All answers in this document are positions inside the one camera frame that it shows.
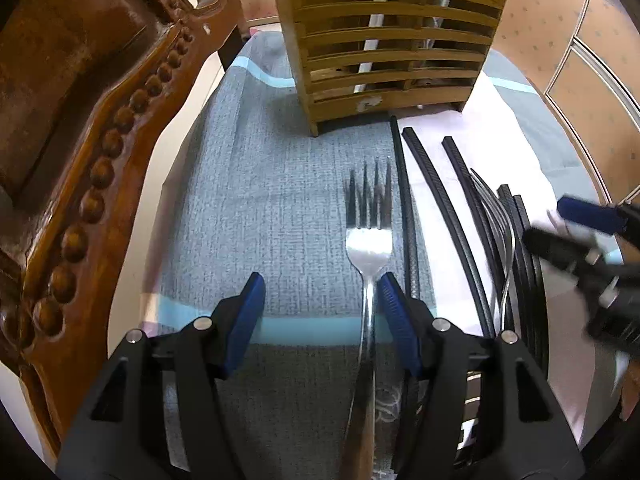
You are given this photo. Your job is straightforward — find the framed patterned panel door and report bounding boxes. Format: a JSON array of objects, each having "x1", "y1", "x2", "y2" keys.
[{"x1": 480, "y1": 0, "x2": 640, "y2": 211}]

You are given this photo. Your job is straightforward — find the slatted bamboo utensil holder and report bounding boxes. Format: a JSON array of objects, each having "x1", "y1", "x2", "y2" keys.
[{"x1": 267, "y1": 0, "x2": 513, "y2": 138}]

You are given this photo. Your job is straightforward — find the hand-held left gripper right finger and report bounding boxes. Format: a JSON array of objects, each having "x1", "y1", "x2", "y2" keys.
[{"x1": 376, "y1": 272, "x2": 586, "y2": 480}]

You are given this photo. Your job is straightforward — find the silver metal fork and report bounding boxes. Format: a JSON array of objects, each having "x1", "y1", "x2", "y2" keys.
[
  {"x1": 340, "y1": 157, "x2": 396, "y2": 480},
  {"x1": 470, "y1": 169, "x2": 517, "y2": 336}
]

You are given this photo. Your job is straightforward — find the carved brown wooden chair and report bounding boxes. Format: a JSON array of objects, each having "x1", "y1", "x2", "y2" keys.
[{"x1": 0, "y1": 0, "x2": 246, "y2": 461}]

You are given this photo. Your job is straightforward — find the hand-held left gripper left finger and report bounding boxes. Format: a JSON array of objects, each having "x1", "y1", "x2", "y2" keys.
[{"x1": 55, "y1": 272, "x2": 267, "y2": 480}]

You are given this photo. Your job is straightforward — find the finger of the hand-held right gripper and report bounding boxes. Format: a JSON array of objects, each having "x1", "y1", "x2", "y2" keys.
[
  {"x1": 522, "y1": 227, "x2": 640, "y2": 356},
  {"x1": 556, "y1": 196, "x2": 640, "y2": 248}
]

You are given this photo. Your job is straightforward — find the silver metal utensil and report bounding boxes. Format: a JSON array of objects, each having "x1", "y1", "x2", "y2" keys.
[{"x1": 412, "y1": 0, "x2": 468, "y2": 86}]

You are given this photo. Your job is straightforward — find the grey pink patchwork tablecloth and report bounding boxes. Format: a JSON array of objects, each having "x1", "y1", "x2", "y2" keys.
[{"x1": 107, "y1": 30, "x2": 626, "y2": 480}]

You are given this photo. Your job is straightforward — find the black chopstick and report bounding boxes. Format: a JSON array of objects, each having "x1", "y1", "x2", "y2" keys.
[
  {"x1": 390, "y1": 116, "x2": 421, "y2": 478},
  {"x1": 512, "y1": 194, "x2": 551, "y2": 373},
  {"x1": 402, "y1": 127, "x2": 497, "y2": 339},
  {"x1": 497, "y1": 185, "x2": 538, "y2": 356},
  {"x1": 441, "y1": 136, "x2": 531, "y2": 351}
]

